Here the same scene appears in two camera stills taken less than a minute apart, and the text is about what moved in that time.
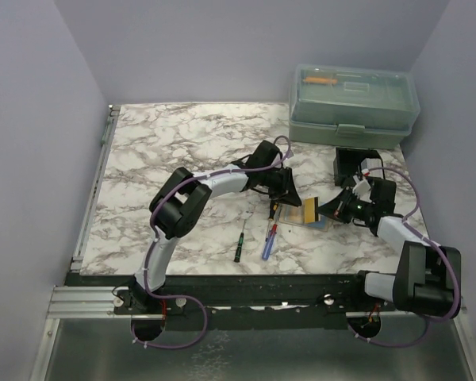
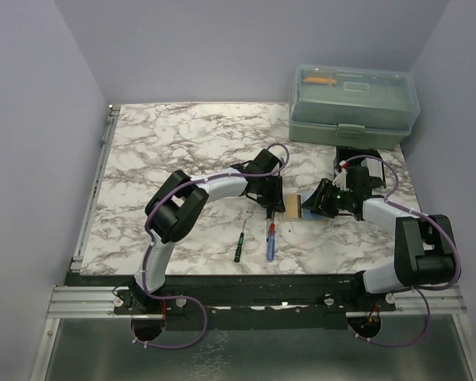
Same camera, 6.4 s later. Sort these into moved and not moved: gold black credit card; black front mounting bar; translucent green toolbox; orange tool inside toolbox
Moved: gold black credit card
Not moved: translucent green toolbox; black front mounting bar; orange tool inside toolbox
